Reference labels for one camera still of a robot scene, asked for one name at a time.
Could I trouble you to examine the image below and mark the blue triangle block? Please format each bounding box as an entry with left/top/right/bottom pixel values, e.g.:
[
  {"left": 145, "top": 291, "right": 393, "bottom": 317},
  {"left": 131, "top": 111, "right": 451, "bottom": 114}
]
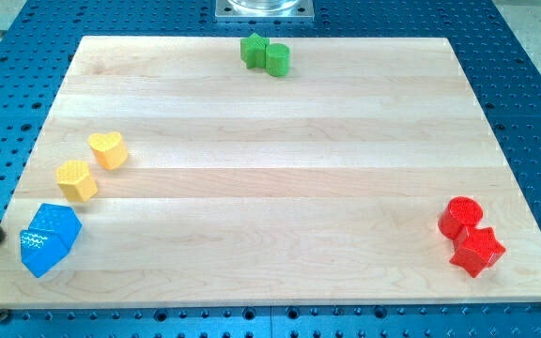
[{"left": 20, "top": 230, "right": 70, "bottom": 278}]

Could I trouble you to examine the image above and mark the blue cube block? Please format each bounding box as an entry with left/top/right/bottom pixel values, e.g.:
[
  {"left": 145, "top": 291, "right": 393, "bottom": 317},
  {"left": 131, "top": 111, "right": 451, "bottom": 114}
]
[{"left": 28, "top": 204, "right": 82, "bottom": 249}]

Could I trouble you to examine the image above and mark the light wooden board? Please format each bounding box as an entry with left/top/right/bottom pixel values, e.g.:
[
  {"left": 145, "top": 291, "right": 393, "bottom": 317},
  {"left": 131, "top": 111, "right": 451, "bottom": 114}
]
[{"left": 0, "top": 36, "right": 541, "bottom": 309}]

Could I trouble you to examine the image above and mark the green cylinder block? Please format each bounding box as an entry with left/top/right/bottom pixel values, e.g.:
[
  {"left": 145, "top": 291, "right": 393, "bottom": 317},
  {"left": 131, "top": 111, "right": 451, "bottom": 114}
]
[{"left": 265, "top": 43, "right": 290, "bottom": 77}]

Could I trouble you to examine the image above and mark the green star block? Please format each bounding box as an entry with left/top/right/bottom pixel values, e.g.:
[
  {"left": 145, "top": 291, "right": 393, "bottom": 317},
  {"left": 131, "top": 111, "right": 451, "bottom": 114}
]
[{"left": 240, "top": 33, "right": 270, "bottom": 69}]

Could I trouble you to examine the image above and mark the yellow heart block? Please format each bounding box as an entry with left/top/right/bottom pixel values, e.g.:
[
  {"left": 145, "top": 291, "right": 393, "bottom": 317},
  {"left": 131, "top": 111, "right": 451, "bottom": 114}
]
[{"left": 87, "top": 131, "right": 129, "bottom": 170}]

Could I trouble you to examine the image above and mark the red cylinder block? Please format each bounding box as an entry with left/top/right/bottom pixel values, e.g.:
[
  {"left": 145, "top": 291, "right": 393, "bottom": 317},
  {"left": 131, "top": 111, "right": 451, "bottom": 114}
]
[{"left": 438, "top": 196, "right": 483, "bottom": 239}]

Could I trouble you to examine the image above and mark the yellow hexagon block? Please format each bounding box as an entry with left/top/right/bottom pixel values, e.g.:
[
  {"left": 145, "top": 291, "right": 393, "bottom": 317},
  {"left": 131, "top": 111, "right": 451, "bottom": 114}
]
[{"left": 55, "top": 160, "right": 99, "bottom": 202}]

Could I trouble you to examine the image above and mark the red star block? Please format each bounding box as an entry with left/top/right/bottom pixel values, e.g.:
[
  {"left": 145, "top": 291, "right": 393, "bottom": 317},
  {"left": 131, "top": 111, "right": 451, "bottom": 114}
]
[{"left": 450, "top": 226, "right": 506, "bottom": 278}]

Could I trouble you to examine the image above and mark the blue perforated metal table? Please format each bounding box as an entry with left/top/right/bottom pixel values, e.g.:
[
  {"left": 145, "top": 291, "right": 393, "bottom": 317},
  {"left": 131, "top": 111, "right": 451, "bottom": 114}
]
[{"left": 0, "top": 1, "right": 541, "bottom": 337}]

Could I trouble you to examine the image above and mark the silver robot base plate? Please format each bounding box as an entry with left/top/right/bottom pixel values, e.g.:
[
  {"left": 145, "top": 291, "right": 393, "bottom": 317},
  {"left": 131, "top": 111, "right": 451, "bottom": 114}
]
[{"left": 214, "top": 0, "right": 315, "bottom": 22}]

